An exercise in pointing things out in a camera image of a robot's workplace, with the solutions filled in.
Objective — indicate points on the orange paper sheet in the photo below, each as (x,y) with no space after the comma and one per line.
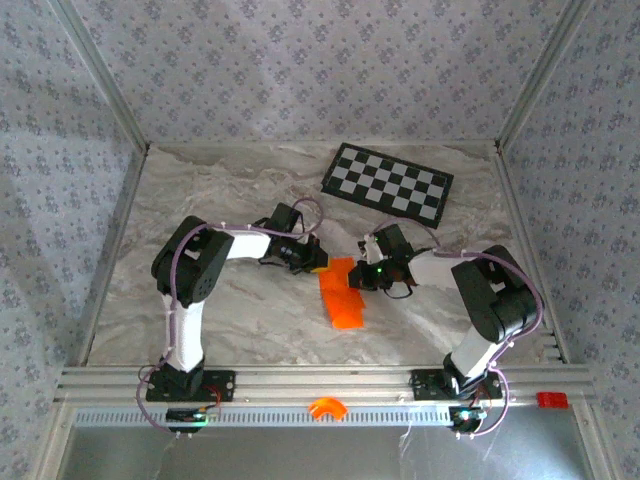
(345,305)

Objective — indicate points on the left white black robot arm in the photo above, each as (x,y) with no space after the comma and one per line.
(192,265)

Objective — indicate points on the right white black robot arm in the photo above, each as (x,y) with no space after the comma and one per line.
(500,300)

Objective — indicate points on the silver metal sheet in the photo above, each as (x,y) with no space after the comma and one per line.
(320,455)

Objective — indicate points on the black white checkerboard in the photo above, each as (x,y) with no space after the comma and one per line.
(387,185)

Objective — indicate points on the orange curved plastic piece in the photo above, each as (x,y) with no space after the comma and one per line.
(327,406)

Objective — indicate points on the floral patterned cloth panel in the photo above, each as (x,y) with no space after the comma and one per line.
(600,200)
(320,70)
(40,200)

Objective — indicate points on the red plastic block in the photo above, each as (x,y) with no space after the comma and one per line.
(552,400)

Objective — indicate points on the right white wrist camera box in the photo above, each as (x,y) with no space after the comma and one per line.
(370,251)

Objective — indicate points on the wide aluminium mounting rail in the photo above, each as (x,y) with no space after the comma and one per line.
(320,382)

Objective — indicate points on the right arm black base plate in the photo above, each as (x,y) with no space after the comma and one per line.
(422,385)

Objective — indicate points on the aluminium table side rail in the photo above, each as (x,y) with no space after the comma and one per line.
(125,210)
(510,200)

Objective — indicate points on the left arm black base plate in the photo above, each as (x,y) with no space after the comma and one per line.
(225,385)

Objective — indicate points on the aluminium frame post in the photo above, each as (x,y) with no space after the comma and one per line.
(100,70)
(545,70)

